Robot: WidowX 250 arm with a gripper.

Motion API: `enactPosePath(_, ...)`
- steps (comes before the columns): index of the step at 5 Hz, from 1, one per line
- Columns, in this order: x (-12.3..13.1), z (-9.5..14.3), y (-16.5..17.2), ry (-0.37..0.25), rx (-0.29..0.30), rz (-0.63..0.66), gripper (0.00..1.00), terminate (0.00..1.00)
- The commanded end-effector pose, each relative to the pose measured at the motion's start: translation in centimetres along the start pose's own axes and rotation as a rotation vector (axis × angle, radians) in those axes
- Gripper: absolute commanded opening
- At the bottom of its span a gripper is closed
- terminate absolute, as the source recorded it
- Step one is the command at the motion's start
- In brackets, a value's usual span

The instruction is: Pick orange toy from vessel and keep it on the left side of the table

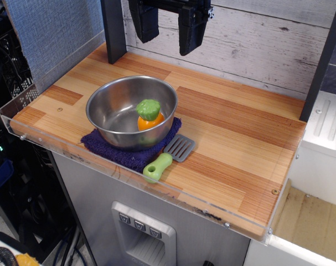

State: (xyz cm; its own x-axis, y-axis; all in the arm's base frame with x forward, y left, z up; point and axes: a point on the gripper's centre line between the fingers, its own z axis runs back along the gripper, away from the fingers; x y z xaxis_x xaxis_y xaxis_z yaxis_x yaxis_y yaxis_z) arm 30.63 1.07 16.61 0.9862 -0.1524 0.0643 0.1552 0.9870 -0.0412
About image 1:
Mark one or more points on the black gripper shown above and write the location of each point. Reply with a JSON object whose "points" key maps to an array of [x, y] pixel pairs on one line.
{"points": [[192, 20]]}

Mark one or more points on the orange toy carrot green top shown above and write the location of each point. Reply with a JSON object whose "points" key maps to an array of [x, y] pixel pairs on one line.
{"points": [[149, 114]]}

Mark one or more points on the silver toy fridge cabinet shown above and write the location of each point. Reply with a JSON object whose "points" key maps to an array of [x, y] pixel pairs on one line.
{"points": [[125, 225]]}

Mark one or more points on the white toy sink counter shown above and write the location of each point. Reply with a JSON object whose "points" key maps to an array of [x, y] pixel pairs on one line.
{"points": [[304, 225]]}

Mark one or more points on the blue fabric panel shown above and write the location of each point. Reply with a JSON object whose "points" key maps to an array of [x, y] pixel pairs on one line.
{"points": [[55, 35]]}

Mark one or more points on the purple towel cloth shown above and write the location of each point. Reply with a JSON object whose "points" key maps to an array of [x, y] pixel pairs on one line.
{"points": [[134, 160]]}

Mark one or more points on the black plastic crate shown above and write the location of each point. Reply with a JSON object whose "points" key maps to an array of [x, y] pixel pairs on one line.
{"points": [[15, 75]]}

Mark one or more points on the clear acrylic table guard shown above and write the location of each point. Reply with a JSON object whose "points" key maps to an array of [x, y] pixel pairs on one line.
{"points": [[245, 142]]}

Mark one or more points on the black left support post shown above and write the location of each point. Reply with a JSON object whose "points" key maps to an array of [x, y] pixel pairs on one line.
{"points": [[114, 29]]}

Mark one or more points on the black support post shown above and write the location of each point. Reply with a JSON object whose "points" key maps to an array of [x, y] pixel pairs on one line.
{"points": [[320, 72], [114, 29]]}

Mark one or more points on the grey spatula green handle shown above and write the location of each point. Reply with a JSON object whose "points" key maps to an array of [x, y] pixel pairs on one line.
{"points": [[178, 149]]}

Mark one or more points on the black right support post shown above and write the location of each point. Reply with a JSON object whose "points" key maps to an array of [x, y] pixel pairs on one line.
{"points": [[320, 72]]}

